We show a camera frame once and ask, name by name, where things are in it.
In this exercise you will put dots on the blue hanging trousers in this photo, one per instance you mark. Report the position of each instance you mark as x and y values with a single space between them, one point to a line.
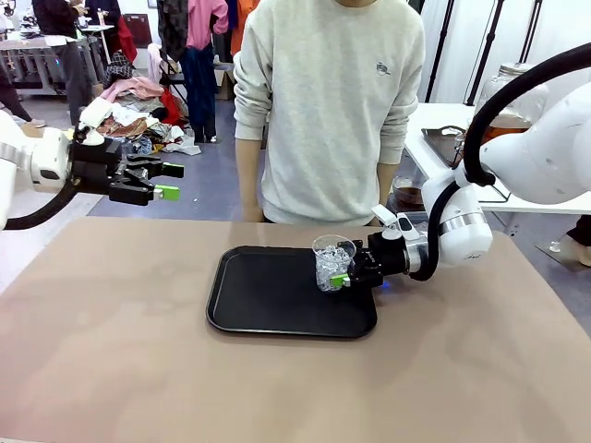
199 92

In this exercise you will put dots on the red hanging garment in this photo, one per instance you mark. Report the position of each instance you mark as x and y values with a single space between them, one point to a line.
127 41

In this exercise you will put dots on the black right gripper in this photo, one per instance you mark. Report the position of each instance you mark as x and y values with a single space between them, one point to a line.
390 258

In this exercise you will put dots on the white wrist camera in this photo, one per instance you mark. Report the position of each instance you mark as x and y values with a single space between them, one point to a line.
399 223
94 120

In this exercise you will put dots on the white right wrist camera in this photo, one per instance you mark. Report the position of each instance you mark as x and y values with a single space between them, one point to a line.
399 223

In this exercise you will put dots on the dark metal tray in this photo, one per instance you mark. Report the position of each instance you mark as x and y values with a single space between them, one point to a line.
441 145

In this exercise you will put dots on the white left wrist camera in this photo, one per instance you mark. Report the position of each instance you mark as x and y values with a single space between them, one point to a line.
94 120

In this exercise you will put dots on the dark patterned hanging garment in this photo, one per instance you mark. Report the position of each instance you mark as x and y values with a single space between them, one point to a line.
172 27

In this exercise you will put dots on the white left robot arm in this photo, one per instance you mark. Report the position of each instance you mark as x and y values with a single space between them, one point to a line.
44 159

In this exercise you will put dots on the grey background work desk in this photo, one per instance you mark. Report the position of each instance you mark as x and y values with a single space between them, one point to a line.
27 55

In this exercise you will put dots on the glass drink dispenser jar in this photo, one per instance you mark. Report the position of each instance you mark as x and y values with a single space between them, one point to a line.
517 99

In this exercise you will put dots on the black plastic serving tray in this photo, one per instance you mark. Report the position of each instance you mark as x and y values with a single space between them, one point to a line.
277 304

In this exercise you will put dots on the glass bowl with dark liquid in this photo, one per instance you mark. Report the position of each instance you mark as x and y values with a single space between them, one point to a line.
408 191

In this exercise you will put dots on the person's right forearm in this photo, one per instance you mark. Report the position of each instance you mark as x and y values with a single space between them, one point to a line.
249 175

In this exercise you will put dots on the open cardboard carton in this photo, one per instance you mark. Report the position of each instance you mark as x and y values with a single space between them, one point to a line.
224 83

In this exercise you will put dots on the pile of mixed clothes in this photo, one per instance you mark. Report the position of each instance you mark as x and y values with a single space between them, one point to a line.
138 106

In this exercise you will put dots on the brown cardboard box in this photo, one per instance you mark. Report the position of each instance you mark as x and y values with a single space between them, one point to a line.
31 130

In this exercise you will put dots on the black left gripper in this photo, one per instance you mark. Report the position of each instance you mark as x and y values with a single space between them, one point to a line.
94 168

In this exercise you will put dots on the person in dark grey clothes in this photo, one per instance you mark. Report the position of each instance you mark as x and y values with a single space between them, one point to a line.
64 46

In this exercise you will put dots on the person's left forearm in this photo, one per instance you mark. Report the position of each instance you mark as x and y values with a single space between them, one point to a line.
388 184

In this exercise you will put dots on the person in orange top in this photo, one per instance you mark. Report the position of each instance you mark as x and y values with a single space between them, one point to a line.
242 23

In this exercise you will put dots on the black stand pole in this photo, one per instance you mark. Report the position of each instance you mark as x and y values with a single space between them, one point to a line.
530 30
439 51
485 51

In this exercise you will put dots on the person in grey sweatshirt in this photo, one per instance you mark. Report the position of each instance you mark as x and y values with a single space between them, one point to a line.
328 115

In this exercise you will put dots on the short clear iced cup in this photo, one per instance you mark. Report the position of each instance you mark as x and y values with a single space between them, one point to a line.
327 263

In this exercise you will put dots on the person's right hand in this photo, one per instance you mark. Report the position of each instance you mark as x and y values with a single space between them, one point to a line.
253 215

